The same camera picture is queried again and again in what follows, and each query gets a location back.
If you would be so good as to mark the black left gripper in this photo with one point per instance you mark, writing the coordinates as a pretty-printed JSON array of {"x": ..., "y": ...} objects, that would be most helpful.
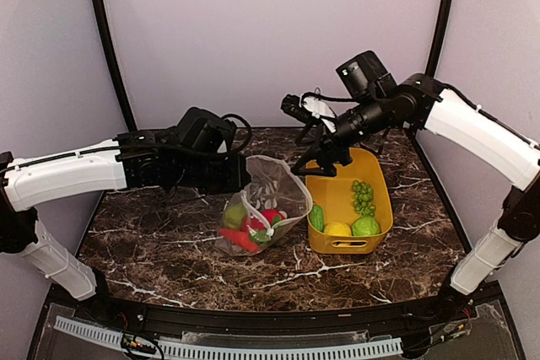
[{"x": 237, "y": 178}]

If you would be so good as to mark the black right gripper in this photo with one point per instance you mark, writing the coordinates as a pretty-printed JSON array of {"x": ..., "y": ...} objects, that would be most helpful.
[{"x": 326, "y": 157}]

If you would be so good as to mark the yellow plastic basket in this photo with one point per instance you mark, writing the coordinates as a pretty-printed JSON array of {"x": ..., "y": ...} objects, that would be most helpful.
[{"x": 335, "y": 195}]

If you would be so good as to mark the clear dotted zip top bag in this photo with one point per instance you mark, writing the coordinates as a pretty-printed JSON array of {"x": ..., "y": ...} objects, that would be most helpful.
[{"x": 272, "y": 186}]

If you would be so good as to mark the red toy apple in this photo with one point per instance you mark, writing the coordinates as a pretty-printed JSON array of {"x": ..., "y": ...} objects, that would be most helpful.
[{"x": 271, "y": 216}]

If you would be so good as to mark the yellow toy lemon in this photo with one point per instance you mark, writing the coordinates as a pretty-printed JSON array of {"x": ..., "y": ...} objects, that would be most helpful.
[{"x": 338, "y": 229}]

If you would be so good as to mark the green toy chayote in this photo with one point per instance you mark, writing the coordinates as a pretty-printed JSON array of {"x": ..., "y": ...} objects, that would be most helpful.
[{"x": 234, "y": 216}]

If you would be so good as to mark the green toy guava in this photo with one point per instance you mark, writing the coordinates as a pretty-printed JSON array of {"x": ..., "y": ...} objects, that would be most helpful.
[{"x": 365, "y": 226}]

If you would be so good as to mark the orange toy carrot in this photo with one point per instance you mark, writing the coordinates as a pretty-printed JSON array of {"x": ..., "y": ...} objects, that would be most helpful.
[{"x": 239, "y": 238}]

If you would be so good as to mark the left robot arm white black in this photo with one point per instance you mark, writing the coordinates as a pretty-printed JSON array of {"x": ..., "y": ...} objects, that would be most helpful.
[{"x": 26, "y": 183}]

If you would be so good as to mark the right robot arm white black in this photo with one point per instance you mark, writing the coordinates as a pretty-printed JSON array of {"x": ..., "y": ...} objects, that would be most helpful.
[{"x": 426, "y": 104}]

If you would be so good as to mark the small right wrist webcam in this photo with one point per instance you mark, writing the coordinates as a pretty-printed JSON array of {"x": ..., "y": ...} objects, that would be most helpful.
[{"x": 309, "y": 110}]

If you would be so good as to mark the green toy grapes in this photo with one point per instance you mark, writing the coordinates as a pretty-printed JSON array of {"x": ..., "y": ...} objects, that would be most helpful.
[{"x": 363, "y": 199}]

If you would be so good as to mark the green toy cucumber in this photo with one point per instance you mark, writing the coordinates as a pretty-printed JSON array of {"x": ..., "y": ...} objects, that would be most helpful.
[{"x": 317, "y": 219}]

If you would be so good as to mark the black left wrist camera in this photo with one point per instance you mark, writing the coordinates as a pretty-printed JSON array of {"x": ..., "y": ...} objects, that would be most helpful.
[{"x": 204, "y": 131}]

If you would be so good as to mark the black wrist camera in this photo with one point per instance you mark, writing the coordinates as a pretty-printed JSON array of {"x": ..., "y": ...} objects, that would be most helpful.
[
  {"x": 204, "y": 131},
  {"x": 363, "y": 71}
]

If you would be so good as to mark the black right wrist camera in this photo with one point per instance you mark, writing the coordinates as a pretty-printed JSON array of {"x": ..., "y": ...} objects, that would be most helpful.
[{"x": 363, "y": 71}]

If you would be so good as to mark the black front rail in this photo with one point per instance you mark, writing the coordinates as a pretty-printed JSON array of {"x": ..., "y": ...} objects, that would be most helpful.
[{"x": 165, "y": 320}]

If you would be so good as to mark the black left frame post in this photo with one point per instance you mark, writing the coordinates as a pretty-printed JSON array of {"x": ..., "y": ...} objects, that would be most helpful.
[{"x": 108, "y": 48}]

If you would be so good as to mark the black frame post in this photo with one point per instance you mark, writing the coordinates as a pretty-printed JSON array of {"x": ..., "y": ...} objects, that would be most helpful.
[
  {"x": 108, "y": 48},
  {"x": 439, "y": 35}
]

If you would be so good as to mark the white slotted cable duct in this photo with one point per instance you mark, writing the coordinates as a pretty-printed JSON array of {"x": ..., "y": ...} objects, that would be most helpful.
[{"x": 198, "y": 345}]

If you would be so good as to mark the black right frame post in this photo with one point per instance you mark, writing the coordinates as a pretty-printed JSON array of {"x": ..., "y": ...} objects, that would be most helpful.
[{"x": 439, "y": 35}]

